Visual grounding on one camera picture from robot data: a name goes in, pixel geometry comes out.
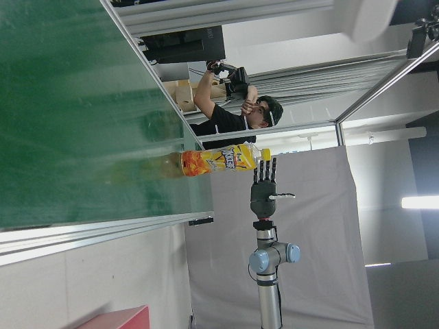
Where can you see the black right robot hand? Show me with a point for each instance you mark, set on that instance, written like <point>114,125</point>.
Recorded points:
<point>263,200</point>

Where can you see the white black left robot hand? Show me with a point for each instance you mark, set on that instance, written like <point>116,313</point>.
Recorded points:
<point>374,17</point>

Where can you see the orange juice bottle yellow cap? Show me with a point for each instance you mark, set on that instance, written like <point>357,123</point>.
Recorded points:
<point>219,161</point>

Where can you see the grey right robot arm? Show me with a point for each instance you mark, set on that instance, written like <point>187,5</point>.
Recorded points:
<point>269,298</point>

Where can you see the pink plastic basket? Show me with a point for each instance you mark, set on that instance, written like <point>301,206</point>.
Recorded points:
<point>123,318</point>

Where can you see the small black conveyor sensor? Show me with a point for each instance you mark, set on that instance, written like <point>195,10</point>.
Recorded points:
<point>201,221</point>

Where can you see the person in black shirt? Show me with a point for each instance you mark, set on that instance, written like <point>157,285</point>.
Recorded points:
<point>226,121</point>

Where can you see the grey backdrop cloth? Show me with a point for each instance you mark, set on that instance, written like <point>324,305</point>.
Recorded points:
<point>312,274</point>

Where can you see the black teleoperation glove rig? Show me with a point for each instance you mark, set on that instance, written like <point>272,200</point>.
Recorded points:
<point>238,77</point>

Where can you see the fluorescent ceiling light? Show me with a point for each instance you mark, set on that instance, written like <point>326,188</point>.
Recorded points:
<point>420,202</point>

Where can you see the black monitor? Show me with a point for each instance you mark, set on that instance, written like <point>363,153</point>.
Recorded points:
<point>195,44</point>

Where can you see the green conveyor belt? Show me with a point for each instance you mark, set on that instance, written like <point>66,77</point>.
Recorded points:
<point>68,103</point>

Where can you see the black camera on mount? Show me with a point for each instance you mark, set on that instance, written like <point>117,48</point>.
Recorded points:
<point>416,37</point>

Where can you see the aluminium cage frame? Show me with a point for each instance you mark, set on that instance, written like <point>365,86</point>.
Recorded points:
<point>380,85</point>

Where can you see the aluminium profile post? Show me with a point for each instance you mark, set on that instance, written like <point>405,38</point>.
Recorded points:
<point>223,15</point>

